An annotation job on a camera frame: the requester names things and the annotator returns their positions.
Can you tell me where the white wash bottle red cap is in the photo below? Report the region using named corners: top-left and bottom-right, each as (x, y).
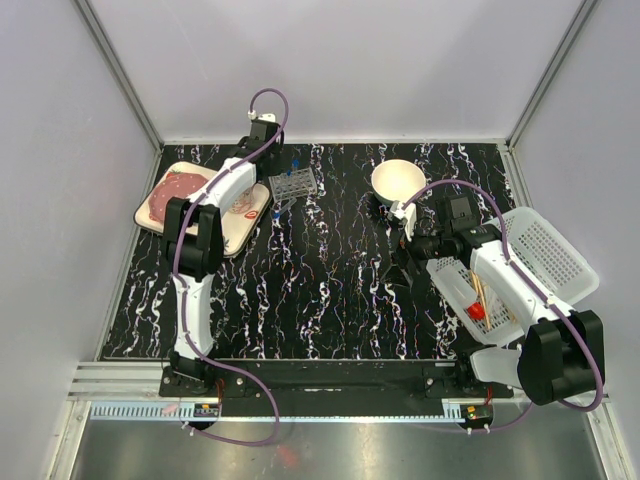
top-left (440, 265), bottom-right (485, 320)

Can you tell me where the wooden test tube clamp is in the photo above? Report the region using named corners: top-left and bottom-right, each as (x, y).
top-left (471, 273), bottom-right (492, 329)

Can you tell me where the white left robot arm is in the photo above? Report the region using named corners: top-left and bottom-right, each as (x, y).
top-left (162, 114), bottom-right (284, 396)

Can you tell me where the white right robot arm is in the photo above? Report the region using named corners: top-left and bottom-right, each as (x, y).
top-left (386, 195), bottom-right (605, 406)

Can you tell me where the clear test tube rack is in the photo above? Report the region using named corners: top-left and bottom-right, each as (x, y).
top-left (268, 168), bottom-right (317, 202)

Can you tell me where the pink floral mug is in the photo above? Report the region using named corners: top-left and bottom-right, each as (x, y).
top-left (232, 186), bottom-right (254, 214)

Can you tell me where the strawberry print tray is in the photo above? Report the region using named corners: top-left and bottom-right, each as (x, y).
top-left (134, 161), bottom-right (271, 258)

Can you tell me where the cream green bowl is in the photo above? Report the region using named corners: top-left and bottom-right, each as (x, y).
top-left (371, 159), bottom-right (426, 206)

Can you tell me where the pink dotted plate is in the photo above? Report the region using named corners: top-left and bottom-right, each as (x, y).
top-left (148, 173), bottom-right (207, 223)

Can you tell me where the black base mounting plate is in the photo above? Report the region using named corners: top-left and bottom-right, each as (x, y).
top-left (159, 360), bottom-right (513, 418)

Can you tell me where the white plastic basket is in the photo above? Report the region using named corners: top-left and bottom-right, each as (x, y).
top-left (426, 207), bottom-right (599, 347)

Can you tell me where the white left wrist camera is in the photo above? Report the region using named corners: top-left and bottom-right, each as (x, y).
top-left (247, 110), bottom-right (278, 123)

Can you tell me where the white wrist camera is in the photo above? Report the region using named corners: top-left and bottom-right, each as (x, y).
top-left (388, 201), bottom-right (417, 241)
top-left (247, 110), bottom-right (278, 123)

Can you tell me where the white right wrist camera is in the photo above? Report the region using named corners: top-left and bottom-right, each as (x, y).
top-left (388, 201), bottom-right (417, 241)

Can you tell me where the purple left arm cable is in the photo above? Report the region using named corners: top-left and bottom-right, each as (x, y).
top-left (172, 87), bottom-right (291, 446)

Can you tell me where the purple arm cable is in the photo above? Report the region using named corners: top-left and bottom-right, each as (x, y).
top-left (402, 179), bottom-right (606, 434)
top-left (172, 87), bottom-right (291, 446)

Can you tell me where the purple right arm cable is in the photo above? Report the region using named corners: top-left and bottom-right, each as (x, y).
top-left (402, 179), bottom-right (606, 434)

